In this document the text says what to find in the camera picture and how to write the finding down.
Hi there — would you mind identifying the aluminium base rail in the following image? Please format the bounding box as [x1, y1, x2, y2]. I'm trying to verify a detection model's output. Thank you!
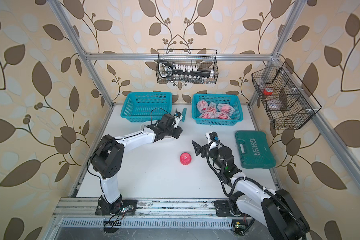
[53, 198, 252, 230]

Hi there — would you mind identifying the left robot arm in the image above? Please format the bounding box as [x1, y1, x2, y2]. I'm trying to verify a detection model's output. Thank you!
[89, 112, 183, 213]

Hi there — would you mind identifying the right teal plastic basket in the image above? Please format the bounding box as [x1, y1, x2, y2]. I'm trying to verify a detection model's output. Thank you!
[192, 94, 243, 126]

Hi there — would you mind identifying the left teal plastic basket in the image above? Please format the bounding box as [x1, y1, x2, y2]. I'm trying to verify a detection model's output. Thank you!
[121, 92, 173, 123]

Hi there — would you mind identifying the back black wire basket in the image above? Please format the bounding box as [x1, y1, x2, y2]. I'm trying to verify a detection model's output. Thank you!
[156, 48, 219, 86]

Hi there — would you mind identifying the teal knife sheath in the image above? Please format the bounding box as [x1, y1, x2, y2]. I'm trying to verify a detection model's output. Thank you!
[182, 108, 187, 122]

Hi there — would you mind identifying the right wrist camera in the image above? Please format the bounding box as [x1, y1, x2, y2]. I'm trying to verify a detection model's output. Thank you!
[206, 132, 221, 144]

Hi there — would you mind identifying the black white tool set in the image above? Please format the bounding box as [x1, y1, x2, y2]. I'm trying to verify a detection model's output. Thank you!
[157, 61, 215, 78]

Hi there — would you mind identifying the side black wire basket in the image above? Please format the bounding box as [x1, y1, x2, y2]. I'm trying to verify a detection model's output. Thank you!
[252, 62, 322, 130]

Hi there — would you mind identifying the teal plastic basket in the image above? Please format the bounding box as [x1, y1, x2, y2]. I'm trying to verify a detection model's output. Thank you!
[121, 92, 173, 123]
[192, 94, 243, 126]

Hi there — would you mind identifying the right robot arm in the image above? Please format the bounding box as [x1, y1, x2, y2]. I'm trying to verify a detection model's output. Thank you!
[192, 140, 310, 240]

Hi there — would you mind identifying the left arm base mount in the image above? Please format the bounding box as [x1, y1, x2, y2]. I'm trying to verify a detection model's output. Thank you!
[95, 196, 138, 216]

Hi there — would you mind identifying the green tool case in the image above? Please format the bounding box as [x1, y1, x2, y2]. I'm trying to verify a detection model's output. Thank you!
[235, 131, 276, 169]

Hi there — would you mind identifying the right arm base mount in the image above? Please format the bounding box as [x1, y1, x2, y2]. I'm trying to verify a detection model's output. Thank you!
[214, 191, 252, 217]

